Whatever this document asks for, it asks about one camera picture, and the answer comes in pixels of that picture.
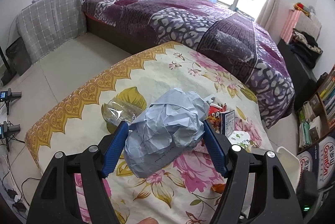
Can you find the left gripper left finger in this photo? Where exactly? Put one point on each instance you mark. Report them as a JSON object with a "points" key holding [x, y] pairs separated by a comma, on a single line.
{"points": [[55, 199]]}

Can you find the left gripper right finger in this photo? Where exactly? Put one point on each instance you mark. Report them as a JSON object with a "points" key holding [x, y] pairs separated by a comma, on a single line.
{"points": [[274, 199]]}

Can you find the clear plastic bottle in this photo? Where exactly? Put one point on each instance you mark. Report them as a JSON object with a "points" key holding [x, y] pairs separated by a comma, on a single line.
{"points": [[116, 111]]}

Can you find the blue paper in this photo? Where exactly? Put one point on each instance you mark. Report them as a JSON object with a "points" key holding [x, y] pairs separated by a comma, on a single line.
{"points": [[170, 126]]}

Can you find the grey foam puzzle strip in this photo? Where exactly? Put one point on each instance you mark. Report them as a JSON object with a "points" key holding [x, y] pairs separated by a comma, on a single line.
{"points": [[210, 99]]}

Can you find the white plastic trash bin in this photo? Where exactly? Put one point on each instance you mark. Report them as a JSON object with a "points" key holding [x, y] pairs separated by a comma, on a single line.
{"points": [[291, 165]]}

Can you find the person's left hand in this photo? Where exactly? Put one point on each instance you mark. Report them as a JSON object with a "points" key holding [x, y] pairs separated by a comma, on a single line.
{"points": [[148, 220]]}

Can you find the lower Ganten water box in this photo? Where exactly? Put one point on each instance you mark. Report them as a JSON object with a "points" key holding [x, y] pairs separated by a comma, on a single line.
{"points": [[306, 162]]}

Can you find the ganten water box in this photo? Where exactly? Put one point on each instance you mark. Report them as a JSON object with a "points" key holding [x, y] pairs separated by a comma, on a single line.
{"points": [[323, 163], [306, 162]]}

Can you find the orange wrapper scrap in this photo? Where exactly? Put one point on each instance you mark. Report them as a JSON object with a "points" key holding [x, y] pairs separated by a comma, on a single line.
{"points": [[218, 188]]}

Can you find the upper Ganten water box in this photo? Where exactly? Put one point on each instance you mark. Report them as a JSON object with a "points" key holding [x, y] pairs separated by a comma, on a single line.
{"points": [[323, 163]]}

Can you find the floral cream blanket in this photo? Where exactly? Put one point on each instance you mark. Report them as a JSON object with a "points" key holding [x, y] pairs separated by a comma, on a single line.
{"points": [[180, 192]]}

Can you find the wooden bookshelf with books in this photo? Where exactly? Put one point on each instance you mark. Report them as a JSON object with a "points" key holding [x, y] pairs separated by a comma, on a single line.
{"points": [[316, 116]]}

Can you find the small blue snack box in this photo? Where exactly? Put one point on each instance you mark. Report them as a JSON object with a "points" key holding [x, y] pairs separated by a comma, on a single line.
{"points": [[227, 122]]}

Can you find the black storage bench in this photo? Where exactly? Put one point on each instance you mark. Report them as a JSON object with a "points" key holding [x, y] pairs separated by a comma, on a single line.
{"points": [[302, 77]]}

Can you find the pile of folded clothes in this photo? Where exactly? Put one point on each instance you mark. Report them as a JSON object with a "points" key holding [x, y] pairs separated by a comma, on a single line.
{"points": [[306, 47]]}

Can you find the grey checked cushion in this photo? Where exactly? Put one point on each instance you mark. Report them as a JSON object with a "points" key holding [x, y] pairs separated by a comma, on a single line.
{"points": [[46, 24]]}

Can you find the pink padded cabinet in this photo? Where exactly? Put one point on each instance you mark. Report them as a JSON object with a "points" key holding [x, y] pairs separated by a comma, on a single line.
{"points": [[290, 23]]}

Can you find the purple patterned bed blanket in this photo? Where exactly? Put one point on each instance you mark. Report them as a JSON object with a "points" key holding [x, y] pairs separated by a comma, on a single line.
{"points": [[238, 44]]}

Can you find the lower tripod camera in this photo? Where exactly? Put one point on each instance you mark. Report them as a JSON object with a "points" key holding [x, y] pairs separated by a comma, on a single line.
{"points": [[8, 130]]}

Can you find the tripod camera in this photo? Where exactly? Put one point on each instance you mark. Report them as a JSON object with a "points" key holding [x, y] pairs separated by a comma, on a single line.
{"points": [[8, 96], [8, 130]]}

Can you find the upper tripod camera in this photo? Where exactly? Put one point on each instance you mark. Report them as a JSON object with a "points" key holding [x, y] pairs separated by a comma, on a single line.
{"points": [[8, 96]]}

